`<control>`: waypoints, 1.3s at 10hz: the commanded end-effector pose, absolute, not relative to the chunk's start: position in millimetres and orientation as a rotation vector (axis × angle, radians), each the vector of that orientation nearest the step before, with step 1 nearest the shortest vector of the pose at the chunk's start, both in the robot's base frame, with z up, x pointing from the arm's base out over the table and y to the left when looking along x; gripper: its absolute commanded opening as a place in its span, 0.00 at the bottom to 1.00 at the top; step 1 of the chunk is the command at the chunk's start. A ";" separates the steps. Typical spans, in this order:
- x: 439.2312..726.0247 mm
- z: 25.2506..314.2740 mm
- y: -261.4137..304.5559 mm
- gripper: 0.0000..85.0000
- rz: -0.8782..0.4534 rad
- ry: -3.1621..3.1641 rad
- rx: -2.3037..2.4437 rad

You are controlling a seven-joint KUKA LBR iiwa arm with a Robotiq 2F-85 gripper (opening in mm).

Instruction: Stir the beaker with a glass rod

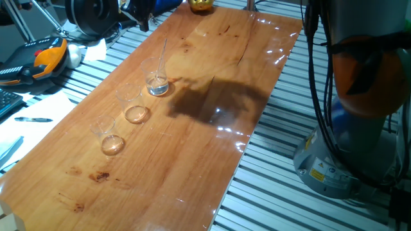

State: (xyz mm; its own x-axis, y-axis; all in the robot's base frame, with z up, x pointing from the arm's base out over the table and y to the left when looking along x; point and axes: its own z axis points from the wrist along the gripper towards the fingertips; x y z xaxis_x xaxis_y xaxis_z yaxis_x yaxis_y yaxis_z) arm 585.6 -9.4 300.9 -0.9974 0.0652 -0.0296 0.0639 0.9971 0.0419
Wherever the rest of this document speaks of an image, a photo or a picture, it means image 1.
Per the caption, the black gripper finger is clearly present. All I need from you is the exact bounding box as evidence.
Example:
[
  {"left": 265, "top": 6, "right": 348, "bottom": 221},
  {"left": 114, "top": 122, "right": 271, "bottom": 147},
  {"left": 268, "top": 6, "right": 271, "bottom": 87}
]
[
  {"left": 120, "top": 1, "right": 150, "bottom": 32},
  {"left": 146, "top": 12, "right": 161, "bottom": 27}
]

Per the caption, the black pen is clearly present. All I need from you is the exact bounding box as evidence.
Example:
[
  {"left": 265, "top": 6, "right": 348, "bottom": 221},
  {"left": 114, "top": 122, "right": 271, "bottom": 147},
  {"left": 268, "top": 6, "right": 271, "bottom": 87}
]
[{"left": 14, "top": 116, "right": 54, "bottom": 123}]

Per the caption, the medium glass beaker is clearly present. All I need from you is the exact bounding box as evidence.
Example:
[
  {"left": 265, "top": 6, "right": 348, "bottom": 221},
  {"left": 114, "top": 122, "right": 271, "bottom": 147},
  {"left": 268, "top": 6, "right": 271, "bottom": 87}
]
[{"left": 115, "top": 83, "right": 151, "bottom": 124}]

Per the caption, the golden piggy bank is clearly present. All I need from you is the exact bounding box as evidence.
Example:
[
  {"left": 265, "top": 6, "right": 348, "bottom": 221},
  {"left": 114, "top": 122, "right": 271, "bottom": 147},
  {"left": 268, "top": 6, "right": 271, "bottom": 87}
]
[{"left": 188, "top": 0, "right": 215, "bottom": 13}]

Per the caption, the black computer keyboard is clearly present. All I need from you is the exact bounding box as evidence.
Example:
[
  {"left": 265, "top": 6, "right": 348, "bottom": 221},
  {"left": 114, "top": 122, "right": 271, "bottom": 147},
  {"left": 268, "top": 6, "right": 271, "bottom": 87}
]
[{"left": 0, "top": 89, "right": 24, "bottom": 119}]

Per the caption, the glossy wooden board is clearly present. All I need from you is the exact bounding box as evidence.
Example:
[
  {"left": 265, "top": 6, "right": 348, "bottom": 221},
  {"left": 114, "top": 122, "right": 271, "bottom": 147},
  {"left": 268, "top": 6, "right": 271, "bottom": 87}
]
[{"left": 0, "top": 3, "right": 304, "bottom": 231}]

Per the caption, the black round spool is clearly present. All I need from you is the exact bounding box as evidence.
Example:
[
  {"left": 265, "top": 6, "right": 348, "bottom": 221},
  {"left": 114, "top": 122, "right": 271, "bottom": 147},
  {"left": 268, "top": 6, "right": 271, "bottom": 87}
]
[{"left": 65, "top": 0, "right": 119, "bottom": 37}]

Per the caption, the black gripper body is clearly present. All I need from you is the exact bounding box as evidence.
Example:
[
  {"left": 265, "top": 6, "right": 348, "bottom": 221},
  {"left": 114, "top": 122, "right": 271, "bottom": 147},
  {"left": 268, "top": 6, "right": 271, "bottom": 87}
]
[{"left": 128, "top": 0, "right": 183, "bottom": 19}]

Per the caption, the white rounded object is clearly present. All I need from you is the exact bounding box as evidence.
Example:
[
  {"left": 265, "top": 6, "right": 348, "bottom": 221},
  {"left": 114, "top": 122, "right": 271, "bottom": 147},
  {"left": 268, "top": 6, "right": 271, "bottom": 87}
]
[{"left": 66, "top": 44, "right": 83, "bottom": 69}]

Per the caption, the large glass beaker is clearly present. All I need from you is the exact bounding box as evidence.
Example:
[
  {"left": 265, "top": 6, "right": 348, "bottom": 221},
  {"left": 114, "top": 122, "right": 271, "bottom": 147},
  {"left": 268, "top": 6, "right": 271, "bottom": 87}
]
[{"left": 140, "top": 56, "right": 170, "bottom": 97}]

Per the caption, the black and orange teach pendant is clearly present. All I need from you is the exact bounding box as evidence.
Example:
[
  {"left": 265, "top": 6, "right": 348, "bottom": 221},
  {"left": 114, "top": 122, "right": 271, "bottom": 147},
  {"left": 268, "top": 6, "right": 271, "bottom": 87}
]
[{"left": 0, "top": 36, "right": 69, "bottom": 87}]

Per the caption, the white paper sheet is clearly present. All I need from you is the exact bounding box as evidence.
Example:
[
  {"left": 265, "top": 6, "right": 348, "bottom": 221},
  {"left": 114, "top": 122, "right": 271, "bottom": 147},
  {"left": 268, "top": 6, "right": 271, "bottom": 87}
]
[{"left": 0, "top": 91, "right": 77, "bottom": 171}]

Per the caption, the grey metal strut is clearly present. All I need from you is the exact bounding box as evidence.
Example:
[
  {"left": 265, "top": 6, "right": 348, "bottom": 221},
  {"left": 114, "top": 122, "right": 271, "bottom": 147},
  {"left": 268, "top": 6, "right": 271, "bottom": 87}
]
[{"left": 3, "top": 0, "right": 35, "bottom": 43}]

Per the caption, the clear glass stirring rod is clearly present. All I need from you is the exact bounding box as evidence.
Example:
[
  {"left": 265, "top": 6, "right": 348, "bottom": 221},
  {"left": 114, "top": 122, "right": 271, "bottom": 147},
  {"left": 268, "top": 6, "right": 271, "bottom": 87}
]
[{"left": 154, "top": 38, "right": 168, "bottom": 85}]

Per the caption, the small glass beaker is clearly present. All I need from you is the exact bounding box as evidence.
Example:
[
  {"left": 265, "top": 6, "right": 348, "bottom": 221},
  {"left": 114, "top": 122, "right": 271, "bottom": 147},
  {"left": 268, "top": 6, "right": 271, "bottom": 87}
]
[{"left": 89, "top": 115, "right": 126, "bottom": 157}]

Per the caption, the white tissue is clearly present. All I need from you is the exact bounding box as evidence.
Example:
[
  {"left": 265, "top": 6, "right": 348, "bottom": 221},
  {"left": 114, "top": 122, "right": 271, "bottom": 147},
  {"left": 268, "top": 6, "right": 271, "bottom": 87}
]
[{"left": 83, "top": 38, "right": 108, "bottom": 62}]

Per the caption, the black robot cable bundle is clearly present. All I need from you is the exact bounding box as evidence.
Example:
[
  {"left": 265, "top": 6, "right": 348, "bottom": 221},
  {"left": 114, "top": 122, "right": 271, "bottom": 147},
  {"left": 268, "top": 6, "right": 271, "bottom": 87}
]
[{"left": 300, "top": 0, "right": 411, "bottom": 193}]

